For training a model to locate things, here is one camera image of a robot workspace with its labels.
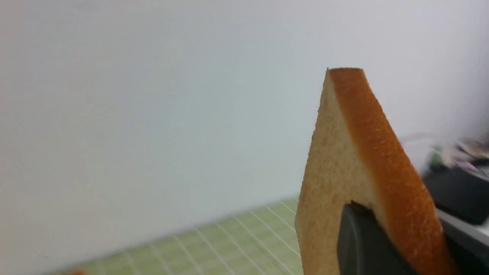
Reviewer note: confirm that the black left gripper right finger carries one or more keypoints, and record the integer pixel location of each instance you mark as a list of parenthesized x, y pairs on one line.
[(469, 252)]

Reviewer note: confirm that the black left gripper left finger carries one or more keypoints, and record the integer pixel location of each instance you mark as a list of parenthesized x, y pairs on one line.
[(363, 248)]

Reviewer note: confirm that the dark clutter on side table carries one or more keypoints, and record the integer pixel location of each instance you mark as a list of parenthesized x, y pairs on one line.
[(456, 175)]

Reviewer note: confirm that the green checked tablecloth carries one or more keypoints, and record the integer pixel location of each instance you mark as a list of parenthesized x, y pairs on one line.
[(261, 241)]

